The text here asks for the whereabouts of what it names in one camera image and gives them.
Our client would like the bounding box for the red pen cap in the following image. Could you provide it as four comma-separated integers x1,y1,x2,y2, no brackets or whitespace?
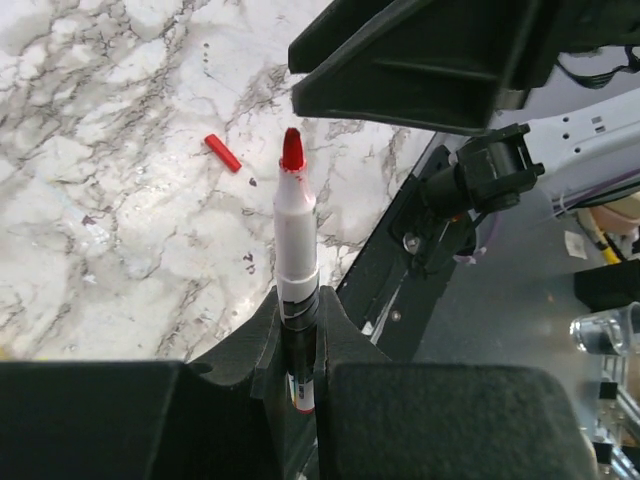
204,134,242,173

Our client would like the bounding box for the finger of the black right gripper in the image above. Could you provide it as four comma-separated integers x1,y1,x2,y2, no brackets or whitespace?
287,0,531,76
289,29,511,136

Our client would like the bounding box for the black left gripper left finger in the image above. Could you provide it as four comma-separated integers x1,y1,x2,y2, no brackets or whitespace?
1,293,285,479

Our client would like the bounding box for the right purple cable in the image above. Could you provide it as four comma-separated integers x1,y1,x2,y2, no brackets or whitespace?
454,169,640,266

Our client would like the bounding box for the thin silver red pen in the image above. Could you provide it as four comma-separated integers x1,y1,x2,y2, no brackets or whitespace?
273,128,319,414

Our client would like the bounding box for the clear plastic cup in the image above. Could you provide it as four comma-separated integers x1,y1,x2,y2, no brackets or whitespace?
569,304,633,357

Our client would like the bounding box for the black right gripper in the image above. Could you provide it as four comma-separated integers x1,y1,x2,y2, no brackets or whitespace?
494,1,639,110

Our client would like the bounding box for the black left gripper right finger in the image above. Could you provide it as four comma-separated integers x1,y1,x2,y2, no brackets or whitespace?
315,287,597,479

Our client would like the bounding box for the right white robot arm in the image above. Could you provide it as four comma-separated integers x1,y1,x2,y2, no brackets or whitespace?
288,1,639,219

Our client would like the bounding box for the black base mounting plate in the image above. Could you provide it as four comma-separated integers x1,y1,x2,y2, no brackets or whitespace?
337,133,476,362

